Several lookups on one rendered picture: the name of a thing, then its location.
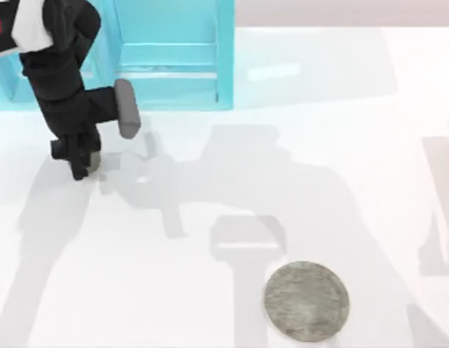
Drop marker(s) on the small grey object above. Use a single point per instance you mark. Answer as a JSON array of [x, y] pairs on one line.
[[95, 161]]

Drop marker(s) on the pale grey rounded box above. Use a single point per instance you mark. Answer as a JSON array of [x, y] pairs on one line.
[[127, 108]]

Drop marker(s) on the light blue rack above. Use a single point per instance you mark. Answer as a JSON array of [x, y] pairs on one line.
[[166, 54]]

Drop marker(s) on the grey round coaster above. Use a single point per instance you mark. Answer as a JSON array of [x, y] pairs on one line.
[[307, 302]]

